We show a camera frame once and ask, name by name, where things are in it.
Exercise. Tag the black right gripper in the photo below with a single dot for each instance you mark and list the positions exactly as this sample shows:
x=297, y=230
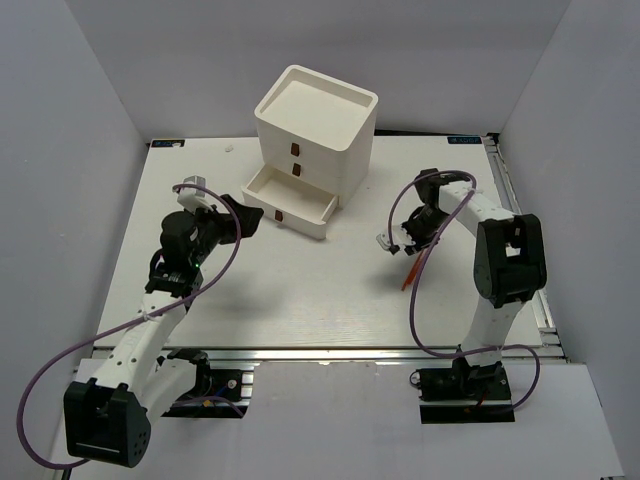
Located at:
x=419, y=243

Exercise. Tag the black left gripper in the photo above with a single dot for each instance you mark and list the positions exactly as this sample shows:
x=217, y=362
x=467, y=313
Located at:
x=225, y=222

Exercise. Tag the orange chopstick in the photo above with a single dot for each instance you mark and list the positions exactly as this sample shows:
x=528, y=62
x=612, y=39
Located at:
x=415, y=267
x=411, y=272

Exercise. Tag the white drawer box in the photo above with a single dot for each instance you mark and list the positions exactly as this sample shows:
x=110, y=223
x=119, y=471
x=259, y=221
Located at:
x=316, y=135

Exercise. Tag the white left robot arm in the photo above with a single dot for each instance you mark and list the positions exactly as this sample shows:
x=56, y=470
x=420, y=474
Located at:
x=109, y=417

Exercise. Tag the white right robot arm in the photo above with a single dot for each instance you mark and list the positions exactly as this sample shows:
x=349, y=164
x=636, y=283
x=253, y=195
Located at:
x=453, y=192

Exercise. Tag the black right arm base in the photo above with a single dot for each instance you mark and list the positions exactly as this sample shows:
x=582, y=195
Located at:
x=444, y=398

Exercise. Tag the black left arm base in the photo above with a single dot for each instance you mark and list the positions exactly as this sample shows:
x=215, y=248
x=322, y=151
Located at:
x=219, y=393

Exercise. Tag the black xdof label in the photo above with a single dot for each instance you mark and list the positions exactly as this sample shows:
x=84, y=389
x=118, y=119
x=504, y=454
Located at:
x=167, y=143
x=464, y=140

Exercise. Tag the left black XDOF label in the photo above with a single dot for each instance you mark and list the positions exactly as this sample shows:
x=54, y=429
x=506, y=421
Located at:
x=167, y=143

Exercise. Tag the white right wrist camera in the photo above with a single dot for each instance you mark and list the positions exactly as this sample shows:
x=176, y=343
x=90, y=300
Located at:
x=396, y=240

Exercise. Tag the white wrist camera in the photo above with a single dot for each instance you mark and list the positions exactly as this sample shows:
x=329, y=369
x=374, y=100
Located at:
x=396, y=240
x=195, y=192

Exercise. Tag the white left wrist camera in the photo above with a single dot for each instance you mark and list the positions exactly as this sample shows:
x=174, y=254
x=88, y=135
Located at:
x=195, y=192

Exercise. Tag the aluminium table frame rail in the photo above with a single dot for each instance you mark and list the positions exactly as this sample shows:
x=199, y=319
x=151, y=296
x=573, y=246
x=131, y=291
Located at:
x=524, y=267

